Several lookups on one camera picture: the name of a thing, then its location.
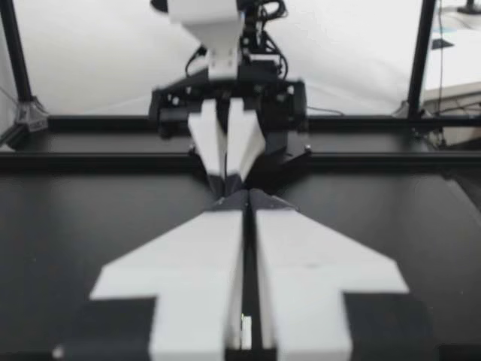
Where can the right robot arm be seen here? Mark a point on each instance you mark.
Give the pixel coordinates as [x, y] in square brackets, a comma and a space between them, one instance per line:
[263, 49]

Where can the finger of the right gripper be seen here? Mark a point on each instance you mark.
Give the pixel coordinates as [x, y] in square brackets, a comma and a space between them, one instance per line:
[244, 143]
[210, 143]

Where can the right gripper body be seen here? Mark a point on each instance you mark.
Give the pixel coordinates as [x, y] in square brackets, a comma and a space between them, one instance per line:
[278, 109]

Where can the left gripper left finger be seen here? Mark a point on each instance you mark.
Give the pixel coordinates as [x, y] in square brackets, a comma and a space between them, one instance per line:
[188, 263]

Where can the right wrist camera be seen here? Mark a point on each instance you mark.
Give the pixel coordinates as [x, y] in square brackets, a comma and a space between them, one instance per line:
[203, 22]

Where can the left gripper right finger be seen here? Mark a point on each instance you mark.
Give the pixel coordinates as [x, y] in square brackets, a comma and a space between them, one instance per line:
[312, 263]

